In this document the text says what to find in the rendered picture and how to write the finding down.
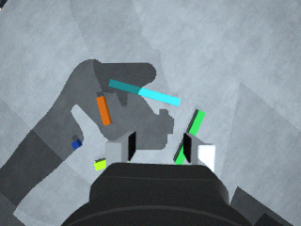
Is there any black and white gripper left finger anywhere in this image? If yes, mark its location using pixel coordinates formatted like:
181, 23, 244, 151
105, 131, 136, 168

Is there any orange rod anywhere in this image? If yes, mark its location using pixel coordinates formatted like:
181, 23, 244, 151
96, 96, 112, 125

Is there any turquoise rod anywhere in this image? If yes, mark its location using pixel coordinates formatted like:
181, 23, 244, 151
108, 79, 181, 106

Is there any small blue cube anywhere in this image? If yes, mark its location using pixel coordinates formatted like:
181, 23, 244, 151
71, 139, 83, 150

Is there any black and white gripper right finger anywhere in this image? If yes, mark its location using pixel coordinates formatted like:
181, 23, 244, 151
183, 133, 215, 172

